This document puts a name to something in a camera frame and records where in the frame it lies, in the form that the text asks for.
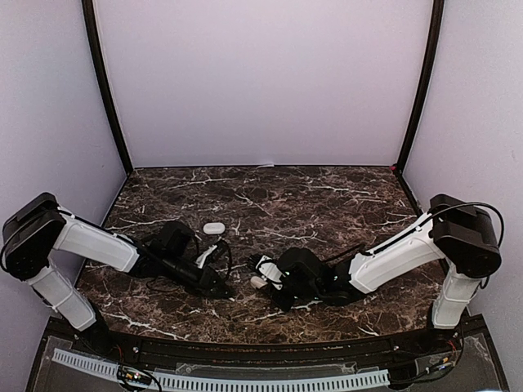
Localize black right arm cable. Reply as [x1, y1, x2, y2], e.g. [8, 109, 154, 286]
[326, 203, 504, 287]

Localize beige square charging case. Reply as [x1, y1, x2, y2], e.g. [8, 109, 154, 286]
[250, 276, 267, 290]

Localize black frame post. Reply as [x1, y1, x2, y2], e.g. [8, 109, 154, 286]
[395, 0, 445, 177]
[81, 0, 134, 176]

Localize black front rail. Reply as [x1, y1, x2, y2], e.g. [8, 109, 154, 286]
[110, 330, 430, 367]

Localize white slotted cable duct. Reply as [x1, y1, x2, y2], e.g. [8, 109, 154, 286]
[51, 349, 390, 391]

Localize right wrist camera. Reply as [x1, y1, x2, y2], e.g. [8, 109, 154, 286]
[248, 254, 284, 290]

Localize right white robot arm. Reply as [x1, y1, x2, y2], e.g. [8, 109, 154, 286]
[255, 194, 505, 354]

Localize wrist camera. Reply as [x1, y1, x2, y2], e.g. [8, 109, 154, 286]
[248, 254, 284, 290]
[195, 240, 229, 269]

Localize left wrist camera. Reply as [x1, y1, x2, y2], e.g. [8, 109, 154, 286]
[195, 240, 229, 269]

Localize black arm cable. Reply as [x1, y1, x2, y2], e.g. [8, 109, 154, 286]
[326, 203, 504, 287]
[142, 238, 234, 293]

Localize white oval charging case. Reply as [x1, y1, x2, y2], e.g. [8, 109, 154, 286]
[203, 222, 226, 235]

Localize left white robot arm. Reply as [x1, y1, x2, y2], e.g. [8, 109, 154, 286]
[1, 192, 233, 356]

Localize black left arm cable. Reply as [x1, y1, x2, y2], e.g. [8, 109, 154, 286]
[142, 238, 234, 293]

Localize left black frame post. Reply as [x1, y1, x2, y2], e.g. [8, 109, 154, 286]
[81, 0, 134, 176]

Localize right black frame post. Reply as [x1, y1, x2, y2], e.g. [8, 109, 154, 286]
[395, 0, 445, 177]

